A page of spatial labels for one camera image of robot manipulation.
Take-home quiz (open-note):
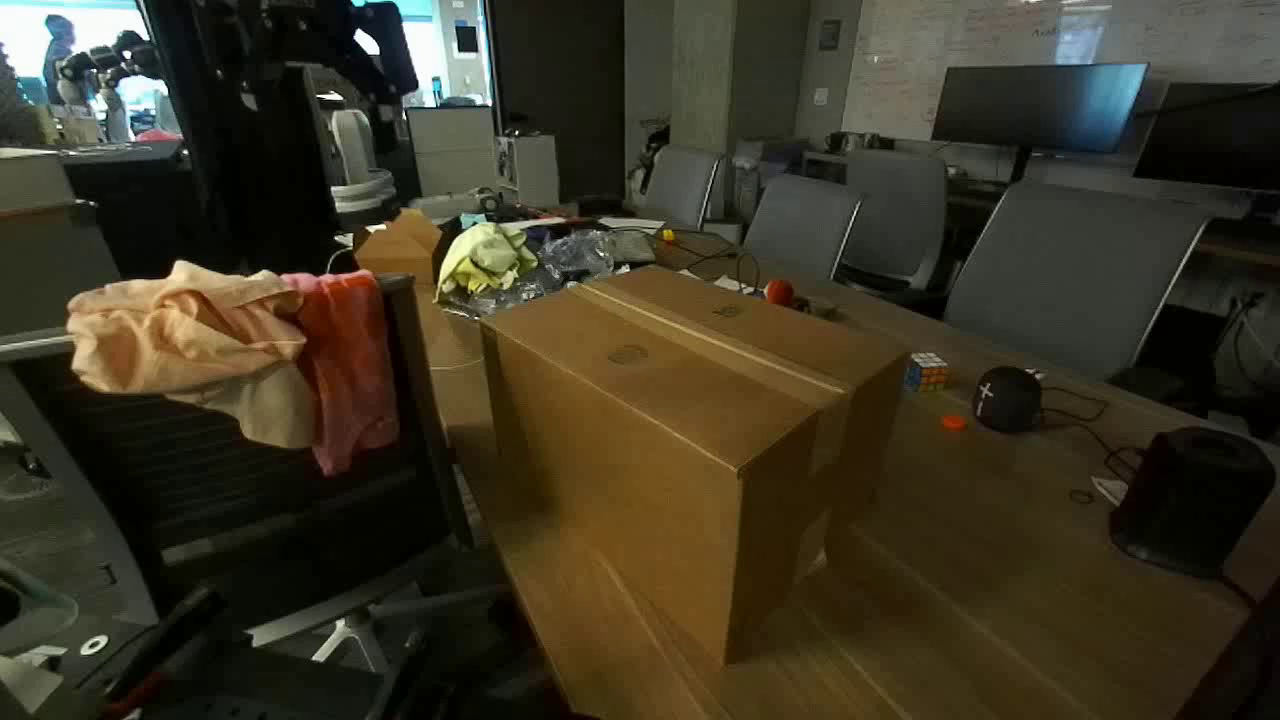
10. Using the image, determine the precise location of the clear plastic wrap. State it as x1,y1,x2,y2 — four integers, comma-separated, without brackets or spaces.
527,220,621,289

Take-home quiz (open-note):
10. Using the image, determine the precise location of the black cylinder speaker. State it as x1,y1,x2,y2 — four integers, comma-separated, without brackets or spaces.
1106,424,1280,582

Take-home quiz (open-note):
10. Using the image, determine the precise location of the grey swivel office chair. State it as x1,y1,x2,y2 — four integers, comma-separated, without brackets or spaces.
0,274,500,695

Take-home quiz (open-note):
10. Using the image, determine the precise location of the white paper pile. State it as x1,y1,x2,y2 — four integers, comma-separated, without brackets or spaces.
597,211,673,274

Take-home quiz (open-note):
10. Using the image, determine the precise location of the small open cardboard box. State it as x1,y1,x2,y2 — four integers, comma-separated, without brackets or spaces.
352,205,447,289

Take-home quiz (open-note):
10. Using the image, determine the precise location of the pale yellow cloth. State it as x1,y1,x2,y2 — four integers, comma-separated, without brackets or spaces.
437,215,545,304

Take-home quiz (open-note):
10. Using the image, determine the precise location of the black computer monitor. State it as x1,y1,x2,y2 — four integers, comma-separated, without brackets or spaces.
1131,82,1280,195
932,60,1153,160

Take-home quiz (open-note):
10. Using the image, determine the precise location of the pink shirt with orange print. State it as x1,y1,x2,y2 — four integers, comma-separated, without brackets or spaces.
277,270,405,482

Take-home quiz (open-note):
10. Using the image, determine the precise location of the large brown cardboard box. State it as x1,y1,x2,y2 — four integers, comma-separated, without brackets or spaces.
474,259,910,671

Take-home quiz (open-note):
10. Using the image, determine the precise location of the peach shirt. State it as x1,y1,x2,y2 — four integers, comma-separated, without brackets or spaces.
62,255,324,456

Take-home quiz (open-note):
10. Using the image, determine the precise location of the rubik's cube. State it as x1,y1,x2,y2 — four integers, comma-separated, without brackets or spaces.
899,349,951,395

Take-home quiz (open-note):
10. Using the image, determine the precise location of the round black speaker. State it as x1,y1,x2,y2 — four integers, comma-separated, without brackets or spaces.
973,363,1047,436

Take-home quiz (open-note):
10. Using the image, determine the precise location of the thin black cable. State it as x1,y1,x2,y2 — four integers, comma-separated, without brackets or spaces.
1036,386,1140,511

